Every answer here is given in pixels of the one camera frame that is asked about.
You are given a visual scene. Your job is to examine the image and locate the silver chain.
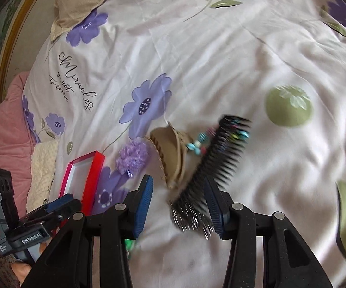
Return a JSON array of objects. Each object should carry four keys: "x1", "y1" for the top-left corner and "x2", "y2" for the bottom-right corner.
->
[{"x1": 170, "y1": 199, "x2": 215, "y2": 240}]

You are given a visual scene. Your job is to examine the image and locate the colourful bead bracelet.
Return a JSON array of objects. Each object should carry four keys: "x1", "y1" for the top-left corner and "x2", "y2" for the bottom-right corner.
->
[{"x1": 186, "y1": 120, "x2": 250, "y2": 157}]

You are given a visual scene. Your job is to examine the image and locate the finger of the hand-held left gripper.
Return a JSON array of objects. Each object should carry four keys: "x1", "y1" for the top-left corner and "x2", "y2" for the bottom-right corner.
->
[
  {"x1": 20, "y1": 198, "x2": 83, "y2": 237},
  {"x1": 23, "y1": 193, "x2": 74, "y2": 221}
]

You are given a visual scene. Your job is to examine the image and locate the pink quilt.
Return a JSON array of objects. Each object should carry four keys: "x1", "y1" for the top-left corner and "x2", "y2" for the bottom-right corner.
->
[{"x1": 0, "y1": 71, "x2": 38, "y2": 252}]

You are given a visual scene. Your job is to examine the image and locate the cream dotted pillow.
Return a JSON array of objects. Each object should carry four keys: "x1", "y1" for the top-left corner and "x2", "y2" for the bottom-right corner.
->
[{"x1": 26, "y1": 139, "x2": 60, "y2": 215}]

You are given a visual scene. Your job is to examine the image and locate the purple scrunchie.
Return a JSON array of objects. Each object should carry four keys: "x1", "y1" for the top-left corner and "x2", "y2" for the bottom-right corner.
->
[{"x1": 115, "y1": 139, "x2": 151, "y2": 176}]

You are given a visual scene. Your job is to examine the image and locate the white floral bedsheet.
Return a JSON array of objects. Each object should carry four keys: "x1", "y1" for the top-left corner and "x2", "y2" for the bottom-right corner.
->
[{"x1": 21, "y1": 0, "x2": 346, "y2": 288}]

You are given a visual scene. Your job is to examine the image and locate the beige pillow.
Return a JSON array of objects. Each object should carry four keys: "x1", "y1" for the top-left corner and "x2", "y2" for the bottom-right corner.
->
[{"x1": 50, "y1": 0, "x2": 128, "y2": 42}]

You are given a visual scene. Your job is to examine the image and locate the person's left hand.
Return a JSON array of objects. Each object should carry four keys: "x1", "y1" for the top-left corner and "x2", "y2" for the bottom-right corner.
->
[{"x1": 11, "y1": 242, "x2": 48, "y2": 288}]

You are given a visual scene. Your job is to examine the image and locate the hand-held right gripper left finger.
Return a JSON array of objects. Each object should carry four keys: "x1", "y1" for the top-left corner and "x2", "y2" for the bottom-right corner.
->
[{"x1": 21, "y1": 174, "x2": 154, "y2": 288}]

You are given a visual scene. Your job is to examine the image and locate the red cardboard box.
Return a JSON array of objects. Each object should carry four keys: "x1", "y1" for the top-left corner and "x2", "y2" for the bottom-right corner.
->
[{"x1": 59, "y1": 150, "x2": 105, "y2": 216}]

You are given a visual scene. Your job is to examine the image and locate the black hair comb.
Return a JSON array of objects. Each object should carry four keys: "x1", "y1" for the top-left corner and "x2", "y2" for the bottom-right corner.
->
[{"x1": 168, "y1": 115, "x2": 251, "y2": 216}]

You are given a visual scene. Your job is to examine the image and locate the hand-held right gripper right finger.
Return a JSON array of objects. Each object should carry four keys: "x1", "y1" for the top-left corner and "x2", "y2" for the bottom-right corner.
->
[{"x1": 203, "y1": 176, "x2": 337, "y2": 288}]

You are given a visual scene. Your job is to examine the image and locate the beige hair claw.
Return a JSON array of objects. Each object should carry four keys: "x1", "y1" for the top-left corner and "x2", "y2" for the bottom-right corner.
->
[{"x1": 149, "y1": 121, "x2": 194, "y2": 190}]

